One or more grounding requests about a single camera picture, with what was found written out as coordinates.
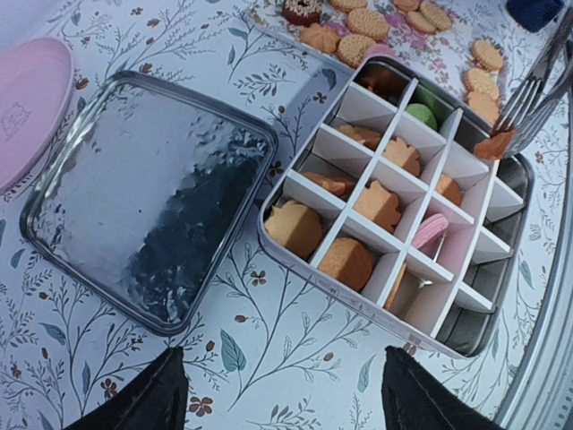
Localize small swirl butter cookie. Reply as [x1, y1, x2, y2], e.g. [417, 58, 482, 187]
[300, 23, 340, 54]

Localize chocolate sprinkle donut cookie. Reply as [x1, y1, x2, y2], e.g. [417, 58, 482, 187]
[282, 0, 323, 26]

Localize green sandwich cookie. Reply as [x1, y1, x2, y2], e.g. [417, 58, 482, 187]
[405, 103, 438, 131]

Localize pink divided cookie tin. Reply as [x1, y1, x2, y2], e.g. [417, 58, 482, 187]
[258, 56, 533, 358]

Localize round cracker cookie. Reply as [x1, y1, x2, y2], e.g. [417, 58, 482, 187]
[337, 34, 376, 69]
[347, 8, 389, 41]

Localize metal tongs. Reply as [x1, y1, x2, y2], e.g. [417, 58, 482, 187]
[490, 6, 572, 159]

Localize silver tin lid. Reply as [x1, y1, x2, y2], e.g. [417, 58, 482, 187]
[21, 71, 278, 336]

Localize dark blue mug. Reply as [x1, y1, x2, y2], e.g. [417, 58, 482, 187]
[506, 0, 564, 33]

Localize pink plate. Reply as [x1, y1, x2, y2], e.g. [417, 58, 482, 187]
[1, 38, 74, 191]

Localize pink sandwich cookie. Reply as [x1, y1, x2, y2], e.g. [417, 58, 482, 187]
[411, 213, 449, 249]
[366, 43, 396, 57]

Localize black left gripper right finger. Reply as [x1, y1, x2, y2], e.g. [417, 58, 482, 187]
[381, 346, 500, 430]

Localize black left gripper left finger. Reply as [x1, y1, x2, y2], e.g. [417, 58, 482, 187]
[67, 347, 187, 430]

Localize floral cookie tray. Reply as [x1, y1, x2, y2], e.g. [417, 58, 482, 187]
[244, 0, 556, 126]

